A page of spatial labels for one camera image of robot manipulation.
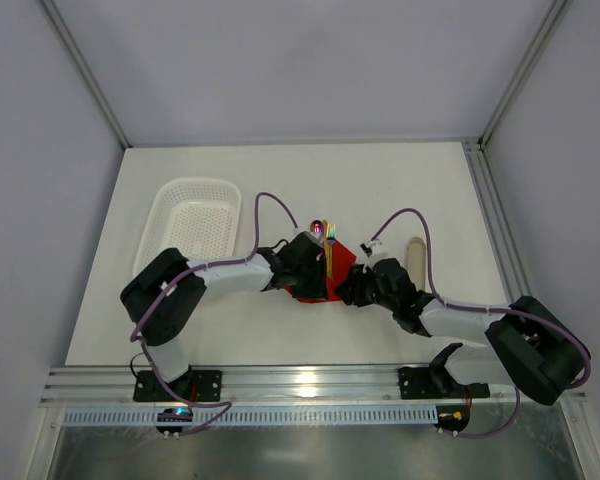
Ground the left black connector box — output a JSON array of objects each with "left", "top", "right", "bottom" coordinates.
[{"left": 155, "top": 407, "right": 193, "bottom": 440}]

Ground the black connector box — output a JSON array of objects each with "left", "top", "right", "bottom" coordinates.
[
  {"left": 434, "top": 404, "right": 470, "bottom": 434},
  {"left": 155, "top": 407, "right": 193, "bottom": 440}
]

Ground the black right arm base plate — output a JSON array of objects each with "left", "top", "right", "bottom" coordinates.
[{"left": 397, "top": 366, "right": 490, "bottom": 400}]

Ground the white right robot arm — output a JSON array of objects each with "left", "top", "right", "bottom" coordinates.
[{"left": 336, "top": 259, "right": 591, "bottom": 405}]

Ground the aluminium right side rail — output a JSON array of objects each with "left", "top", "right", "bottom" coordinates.
[{"left": 462, "top": 139, "right": 532, "bottom": 303}]

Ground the aluminium front rail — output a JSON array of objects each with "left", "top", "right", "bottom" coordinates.
[{"left": 39, "top": 360, "right": 587, "bottom": 409}]

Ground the right black connector box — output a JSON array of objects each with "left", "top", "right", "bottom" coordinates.
[{"left": 434, "top": 404, "right": 470, "bottom": 434}]

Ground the iridescent rainbow fork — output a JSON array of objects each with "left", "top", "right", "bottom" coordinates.
[{"left": 325, "top": 223, "right": 338, "bottom": 281}]

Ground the aluminium rail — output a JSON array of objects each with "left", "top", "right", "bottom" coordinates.
[
  {"left": 39, "top": 360, "right": 587, "bottom": 409},
  {"left": 462, "top": 139, "right": 532, "bottom": 303}
]

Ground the gold knife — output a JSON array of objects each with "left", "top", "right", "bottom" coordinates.
[{"left": 322, "top": 219, "right": 336, "bottom": 281}]

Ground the left aluminium frame post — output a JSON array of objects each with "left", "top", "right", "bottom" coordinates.
[{"left": 37, "top": 0, "right": 132, "bottom": 150}]

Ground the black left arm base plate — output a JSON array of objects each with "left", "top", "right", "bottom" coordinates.
[{"left": 133, "top": 369, "right": 223, "bottom": 403}]

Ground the aluminium frame post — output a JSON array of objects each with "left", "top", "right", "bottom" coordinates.
[
  {"left": 37, "top": 0, "right": 132, "bottom": 150},
  {"left": 478, "top": 0, "right": 572, "bottom": 149}
]

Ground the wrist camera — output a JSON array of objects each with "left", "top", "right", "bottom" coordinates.
[
  {"left": 293, "top": 228, "right": 324, "bottom": 245},
  {"left": 360, "top": 239, "right": 388, "bottom": 270}
]

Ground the iridescent rainbow spoon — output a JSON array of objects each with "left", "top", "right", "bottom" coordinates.
[{"left": 309, "top": 220, "right": 325, "bottom": 236}]

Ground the beige oblong utensil tray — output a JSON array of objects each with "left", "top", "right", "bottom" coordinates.
[{"left": 406, "top": 237, "right": 427, "bottom": 290}]

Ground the white slotted cable duct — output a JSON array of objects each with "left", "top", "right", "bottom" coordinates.
[{"left": 62, "top": 404, "right": 437, "bottom": 427}]

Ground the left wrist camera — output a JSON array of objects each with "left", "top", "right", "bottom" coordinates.
[{"left": 293, "top": 228, "right": 324, "bottom": 245}]

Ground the white perforated plastic basket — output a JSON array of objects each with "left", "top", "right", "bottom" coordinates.
[{"left": 132, "top": 178, "right": 241, "bottom": 275}]

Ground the red paper napkin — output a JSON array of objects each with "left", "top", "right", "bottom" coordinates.
[{"left": 293, "top": 240, "right": 356, "bottom": 304}]

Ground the right aluminium frame post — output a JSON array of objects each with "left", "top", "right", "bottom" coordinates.
[{"left": 478, "top": 0, "right": 572, "bottom": 149}]

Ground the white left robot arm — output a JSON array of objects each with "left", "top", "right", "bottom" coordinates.
[{"left": 120, "top": 232, "right": 327, "bottom": 384}]

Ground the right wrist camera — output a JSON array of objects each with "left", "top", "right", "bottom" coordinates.
[{"left": 360, "top": 239, "right": 388, "bottom": 270}]

